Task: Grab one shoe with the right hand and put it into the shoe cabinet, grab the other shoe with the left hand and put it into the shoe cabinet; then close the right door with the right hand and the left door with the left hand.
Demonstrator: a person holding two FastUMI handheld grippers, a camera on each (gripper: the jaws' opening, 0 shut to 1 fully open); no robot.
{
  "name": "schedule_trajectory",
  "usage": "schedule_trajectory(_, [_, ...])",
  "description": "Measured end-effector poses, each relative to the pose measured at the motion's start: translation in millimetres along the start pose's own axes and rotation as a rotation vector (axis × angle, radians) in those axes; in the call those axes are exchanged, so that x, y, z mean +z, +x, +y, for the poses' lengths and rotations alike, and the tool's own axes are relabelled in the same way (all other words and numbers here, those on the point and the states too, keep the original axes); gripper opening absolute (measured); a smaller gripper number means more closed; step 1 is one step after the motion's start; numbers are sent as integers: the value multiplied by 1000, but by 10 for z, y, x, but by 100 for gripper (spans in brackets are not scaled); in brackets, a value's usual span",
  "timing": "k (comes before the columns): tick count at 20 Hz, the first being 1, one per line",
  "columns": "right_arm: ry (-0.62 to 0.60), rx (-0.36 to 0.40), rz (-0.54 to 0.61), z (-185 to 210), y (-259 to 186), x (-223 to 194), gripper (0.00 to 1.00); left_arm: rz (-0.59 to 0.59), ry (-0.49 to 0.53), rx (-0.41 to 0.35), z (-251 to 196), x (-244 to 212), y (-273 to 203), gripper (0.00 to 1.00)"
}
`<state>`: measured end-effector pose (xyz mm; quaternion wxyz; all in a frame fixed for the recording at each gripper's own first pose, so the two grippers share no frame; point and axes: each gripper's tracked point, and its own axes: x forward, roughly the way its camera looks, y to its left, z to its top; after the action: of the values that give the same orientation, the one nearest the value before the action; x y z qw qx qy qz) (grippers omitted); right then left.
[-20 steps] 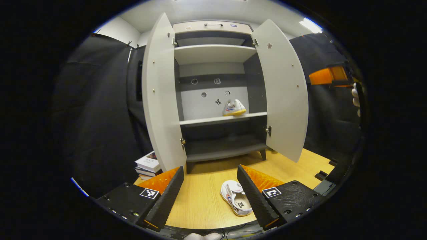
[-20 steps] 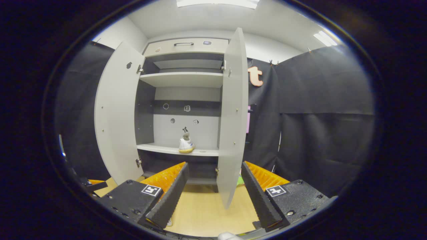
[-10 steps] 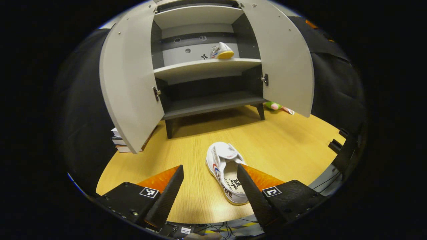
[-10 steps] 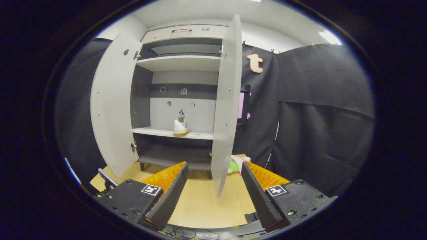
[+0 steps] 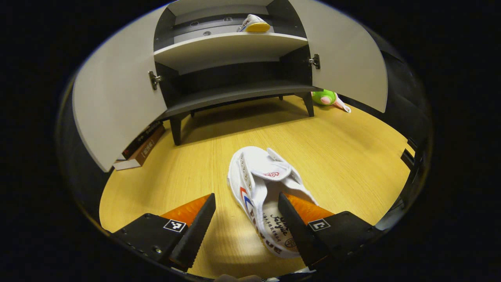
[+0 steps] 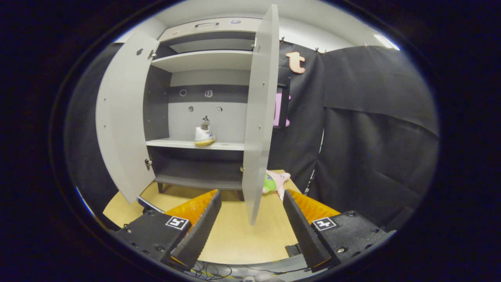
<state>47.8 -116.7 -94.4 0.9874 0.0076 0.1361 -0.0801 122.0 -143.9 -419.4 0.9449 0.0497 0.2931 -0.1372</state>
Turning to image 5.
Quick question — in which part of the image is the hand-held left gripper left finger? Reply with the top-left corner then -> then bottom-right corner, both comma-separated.
112,193 -> 217,271

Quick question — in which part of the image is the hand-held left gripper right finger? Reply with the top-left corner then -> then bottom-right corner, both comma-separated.
278,192 -> 384,271

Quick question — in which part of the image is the white canvas shoe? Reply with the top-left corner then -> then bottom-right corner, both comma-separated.
237,14 -> 271,33
227,146 -> 319,260

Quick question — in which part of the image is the grey shoe cabinet door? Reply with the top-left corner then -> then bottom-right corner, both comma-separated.
288,0 -> 389,114
72,5 -> 169,173

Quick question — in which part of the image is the brown book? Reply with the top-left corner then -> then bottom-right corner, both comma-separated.
113,125 -> 166,171

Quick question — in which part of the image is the black book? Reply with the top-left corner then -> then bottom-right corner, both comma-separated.
121,120 -> 163,159

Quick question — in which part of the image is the green pink plush toy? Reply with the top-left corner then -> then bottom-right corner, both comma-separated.
311,89 -> 352,113

